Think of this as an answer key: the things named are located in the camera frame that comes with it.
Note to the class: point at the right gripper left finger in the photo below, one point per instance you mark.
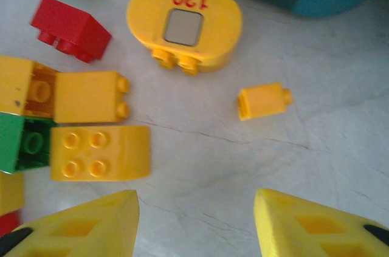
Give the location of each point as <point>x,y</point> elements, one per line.
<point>91,226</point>

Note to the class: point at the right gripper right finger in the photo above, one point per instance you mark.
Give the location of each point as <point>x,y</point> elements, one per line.
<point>304,226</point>

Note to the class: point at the yellow curved lego brick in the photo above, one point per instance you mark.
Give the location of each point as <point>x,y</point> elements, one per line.
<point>127,153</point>

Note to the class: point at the red lego brick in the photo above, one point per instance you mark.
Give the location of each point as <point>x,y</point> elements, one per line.
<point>7,223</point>
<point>73,26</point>

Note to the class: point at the green lego brick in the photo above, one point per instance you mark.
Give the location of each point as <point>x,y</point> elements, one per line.
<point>10,141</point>

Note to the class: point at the small yellow lego brick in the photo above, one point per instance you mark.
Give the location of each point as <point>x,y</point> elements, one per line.
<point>264,102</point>

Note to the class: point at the yellow oval lego printed 120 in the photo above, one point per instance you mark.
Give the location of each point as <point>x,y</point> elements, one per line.
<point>212,26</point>

